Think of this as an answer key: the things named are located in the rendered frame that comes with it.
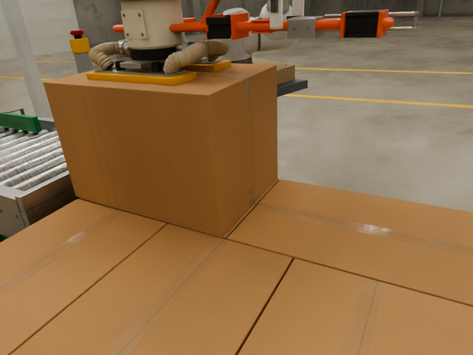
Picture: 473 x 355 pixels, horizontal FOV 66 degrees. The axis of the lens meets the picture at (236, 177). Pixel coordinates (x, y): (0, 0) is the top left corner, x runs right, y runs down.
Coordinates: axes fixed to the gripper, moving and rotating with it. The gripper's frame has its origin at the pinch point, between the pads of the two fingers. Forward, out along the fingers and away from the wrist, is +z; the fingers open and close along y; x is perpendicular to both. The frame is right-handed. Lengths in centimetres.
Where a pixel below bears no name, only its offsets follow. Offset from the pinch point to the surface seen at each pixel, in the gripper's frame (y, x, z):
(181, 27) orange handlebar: 4.5, -29.0, 0.4
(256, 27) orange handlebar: 4.4, -6.3, 0.7
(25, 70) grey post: -147, -368, 50
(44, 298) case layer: 59, -36, 53
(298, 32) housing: 4.5, 4.4, 2.0
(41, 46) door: -612, -1042, 85
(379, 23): 5.6, 22.4, 0.6
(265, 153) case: -8.4, -11.1, 39.8
